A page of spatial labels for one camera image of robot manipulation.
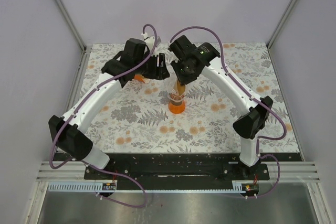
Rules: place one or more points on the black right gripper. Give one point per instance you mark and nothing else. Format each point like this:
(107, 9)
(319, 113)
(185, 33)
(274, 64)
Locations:
(175, 65)

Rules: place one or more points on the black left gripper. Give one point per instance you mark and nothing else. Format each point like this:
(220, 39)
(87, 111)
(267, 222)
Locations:
(159, 73)

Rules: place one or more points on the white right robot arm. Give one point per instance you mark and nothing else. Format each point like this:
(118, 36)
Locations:
(253, 115)

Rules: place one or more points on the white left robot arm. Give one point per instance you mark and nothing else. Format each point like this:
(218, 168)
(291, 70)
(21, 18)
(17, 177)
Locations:
(68, 131)

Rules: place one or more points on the clear plastic dripper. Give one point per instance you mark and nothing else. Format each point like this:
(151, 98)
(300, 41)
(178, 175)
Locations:
(174, 91)

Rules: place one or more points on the orange glass carafe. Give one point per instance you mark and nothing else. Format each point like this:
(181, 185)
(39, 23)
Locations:
(176, 104)

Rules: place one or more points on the floral patterned table mat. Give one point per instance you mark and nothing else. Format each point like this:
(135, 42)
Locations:
(137, 118)

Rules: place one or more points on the steel front panel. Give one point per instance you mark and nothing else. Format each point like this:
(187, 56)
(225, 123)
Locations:
(288, 203)

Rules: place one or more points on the aluminium frame rail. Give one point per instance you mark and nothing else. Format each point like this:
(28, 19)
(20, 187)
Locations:
(59, 50)

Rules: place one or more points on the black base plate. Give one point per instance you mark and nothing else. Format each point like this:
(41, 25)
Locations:
(182, 168)

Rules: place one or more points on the white slotted cable duct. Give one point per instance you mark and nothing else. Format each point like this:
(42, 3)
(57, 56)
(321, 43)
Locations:
(123, 187)

